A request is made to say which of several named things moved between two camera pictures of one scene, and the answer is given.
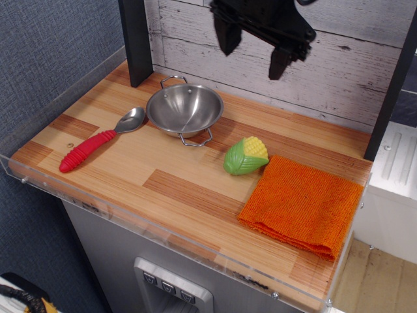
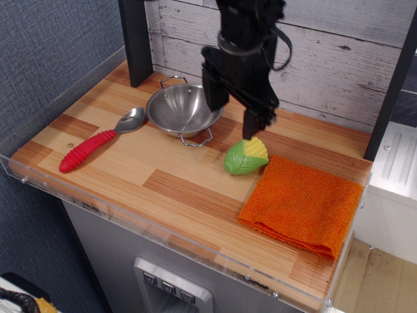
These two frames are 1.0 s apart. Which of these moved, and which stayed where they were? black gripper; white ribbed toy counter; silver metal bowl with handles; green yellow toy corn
Moved: black gripper
Stayed: silver metal bowl with handles; green yellow toy corn; white ribbed toy counter
